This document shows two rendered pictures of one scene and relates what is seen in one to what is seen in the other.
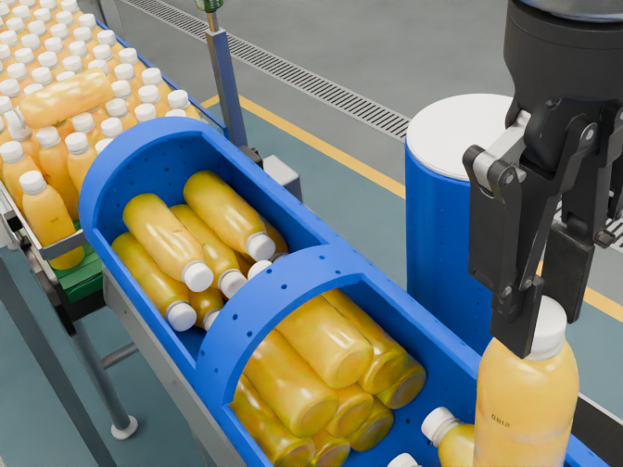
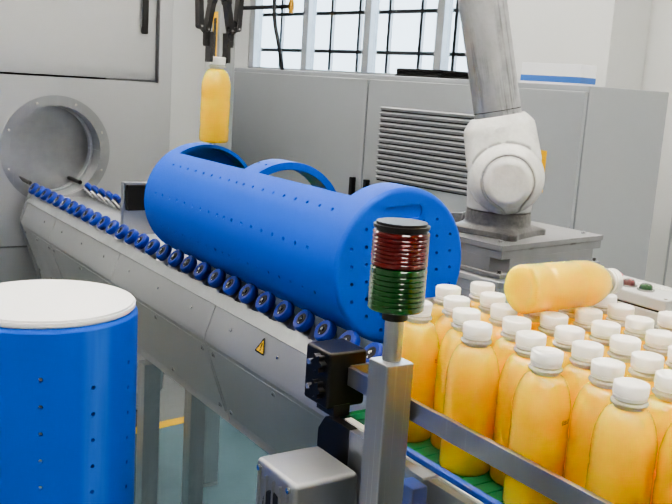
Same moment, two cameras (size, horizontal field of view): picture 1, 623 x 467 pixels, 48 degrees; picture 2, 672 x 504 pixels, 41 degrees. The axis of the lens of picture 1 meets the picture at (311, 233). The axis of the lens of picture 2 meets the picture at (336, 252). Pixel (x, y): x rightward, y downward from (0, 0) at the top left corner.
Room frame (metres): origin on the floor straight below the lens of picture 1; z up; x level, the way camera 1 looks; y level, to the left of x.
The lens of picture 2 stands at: (2.49, 0.02, 1.41)
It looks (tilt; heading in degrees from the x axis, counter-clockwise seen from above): 11 degrees down; 176
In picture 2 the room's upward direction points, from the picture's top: 4 degrees clockwise
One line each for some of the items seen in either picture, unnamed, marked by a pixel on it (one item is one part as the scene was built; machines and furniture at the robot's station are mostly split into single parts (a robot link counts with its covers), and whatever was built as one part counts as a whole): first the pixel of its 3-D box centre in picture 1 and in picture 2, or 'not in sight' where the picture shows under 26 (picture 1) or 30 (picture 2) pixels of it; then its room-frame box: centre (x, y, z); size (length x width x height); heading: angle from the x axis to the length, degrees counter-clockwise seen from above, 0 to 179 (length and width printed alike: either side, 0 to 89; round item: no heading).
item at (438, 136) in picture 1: (480, 134); (47, 302); (1.08, -0.34, 1.03); 0.28 x 0.28 x 0.01
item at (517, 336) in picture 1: (514, 308); (226, 48); (0.28, -0.12, 1.47); 0.03 x 0.01 x 0.07; 30
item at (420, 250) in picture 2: not in sight; (400, 247); (1.52, 0.16, 1.23); 0.06 x 0.06 x 0.04
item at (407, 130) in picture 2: not in sight; (398, 240); (-1.46, 0.58, 0.72); 2.15 x 0.54 x 1.45; 37
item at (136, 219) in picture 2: not in sight; (139, 208); (-0.14, -0.38, 1.00); 0.10 x 0.04 x 0.15; 120
